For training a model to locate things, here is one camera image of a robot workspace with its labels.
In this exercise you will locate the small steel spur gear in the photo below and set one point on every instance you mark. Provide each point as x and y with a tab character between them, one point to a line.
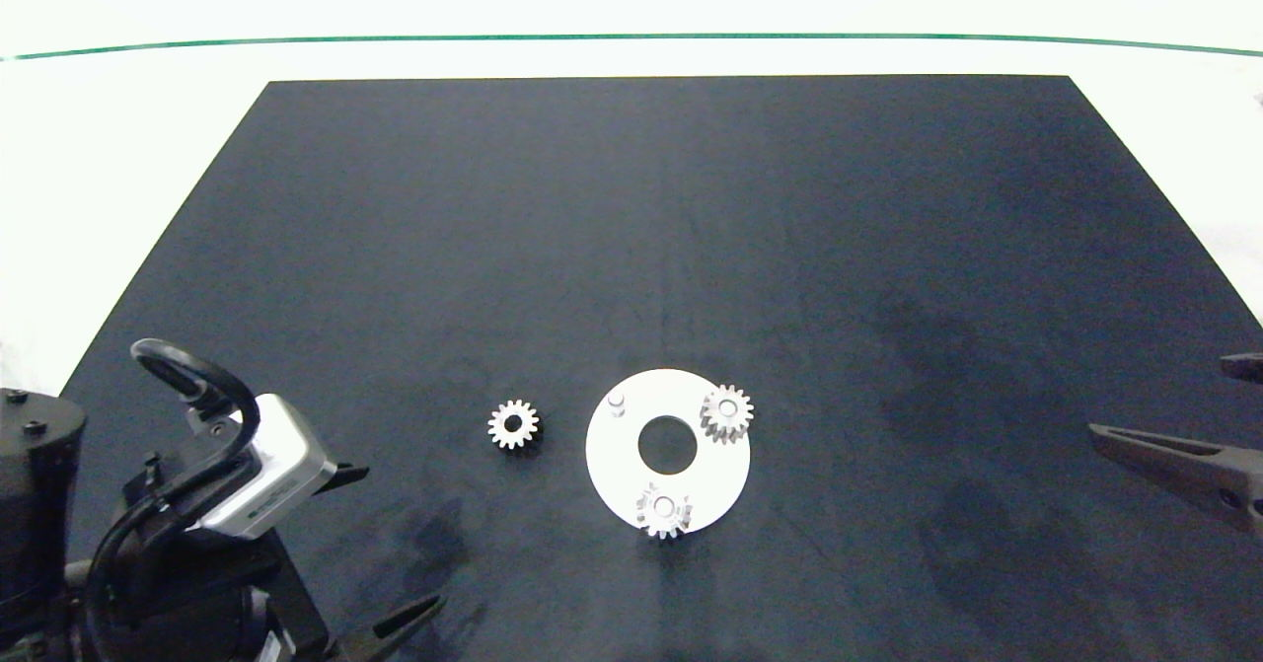
677	513
501	426
740	413

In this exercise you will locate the round white pinned plate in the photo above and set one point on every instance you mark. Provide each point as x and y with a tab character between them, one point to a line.
612	475

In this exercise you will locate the dark rectangular work mat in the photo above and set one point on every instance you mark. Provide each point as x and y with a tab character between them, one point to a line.
493	248

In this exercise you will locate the silver boxy wrist camera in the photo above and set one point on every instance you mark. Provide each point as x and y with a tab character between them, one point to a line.
266	475

